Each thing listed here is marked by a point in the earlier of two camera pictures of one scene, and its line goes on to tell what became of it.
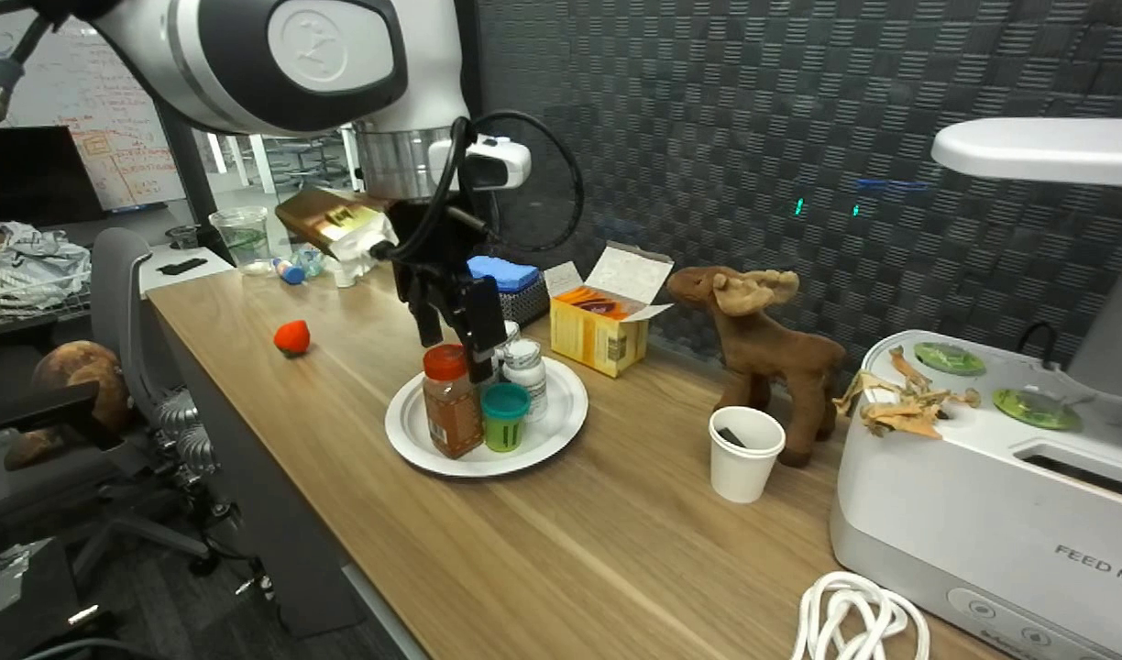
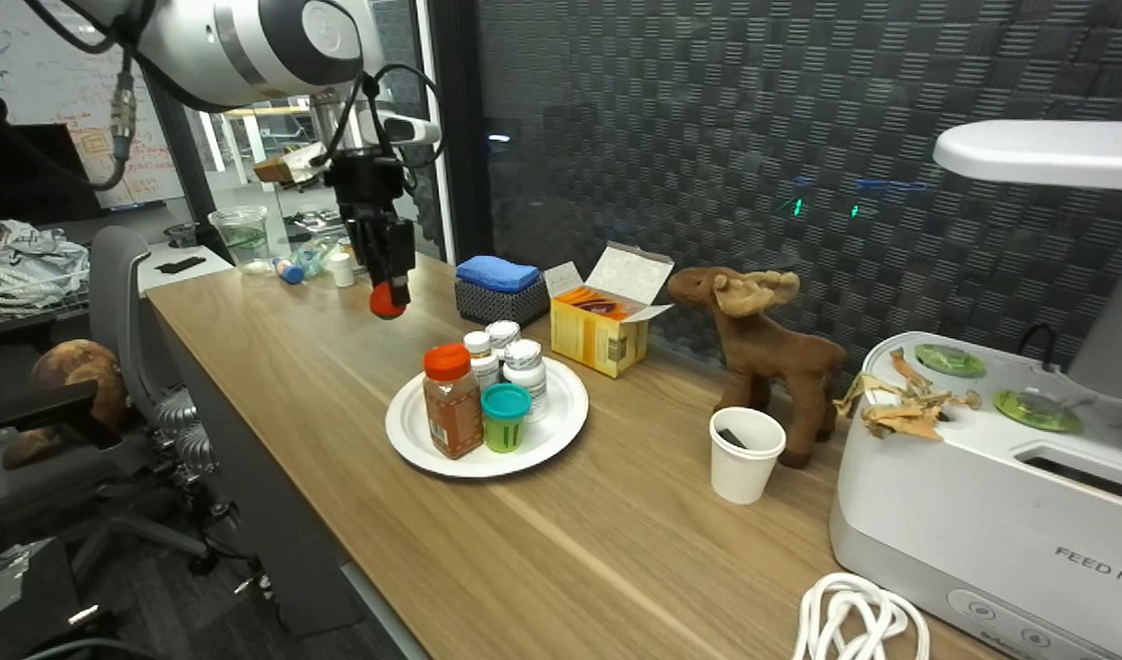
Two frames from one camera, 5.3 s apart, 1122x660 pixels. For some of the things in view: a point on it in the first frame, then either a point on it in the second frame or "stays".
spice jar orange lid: [454, 399] stays
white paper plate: [553, 421] stays
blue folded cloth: [504, 273] stays
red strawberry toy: [292, 339] to [383, 303]
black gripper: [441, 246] to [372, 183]
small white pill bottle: [522, 364] stays
